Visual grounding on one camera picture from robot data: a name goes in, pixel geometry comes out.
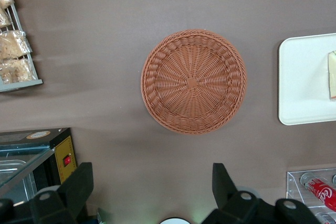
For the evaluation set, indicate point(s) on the cream plastic tray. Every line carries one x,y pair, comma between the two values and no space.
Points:
302,82

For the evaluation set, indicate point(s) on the red cola bottle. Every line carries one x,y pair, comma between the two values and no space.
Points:
321,192

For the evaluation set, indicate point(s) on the triangle sandwich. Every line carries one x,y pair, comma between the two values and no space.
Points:
332,77

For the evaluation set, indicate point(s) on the brown round wicker basket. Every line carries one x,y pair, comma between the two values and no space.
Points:
194,82

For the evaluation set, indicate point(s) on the black food warmer cabinet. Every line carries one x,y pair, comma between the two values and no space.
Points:
60,142

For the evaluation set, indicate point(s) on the clear acrylic bottle rack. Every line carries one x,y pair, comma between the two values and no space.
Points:
292,190

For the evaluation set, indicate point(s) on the tray of snack bags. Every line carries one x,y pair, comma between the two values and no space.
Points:
21,83

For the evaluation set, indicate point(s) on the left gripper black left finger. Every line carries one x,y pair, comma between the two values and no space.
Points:
65,203

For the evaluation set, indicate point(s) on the red rocker switch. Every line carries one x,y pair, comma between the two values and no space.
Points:
67,160

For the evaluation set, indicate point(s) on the steel food pan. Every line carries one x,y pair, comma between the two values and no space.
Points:
13,182

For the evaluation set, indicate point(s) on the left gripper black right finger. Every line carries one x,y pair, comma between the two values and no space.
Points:
233,208

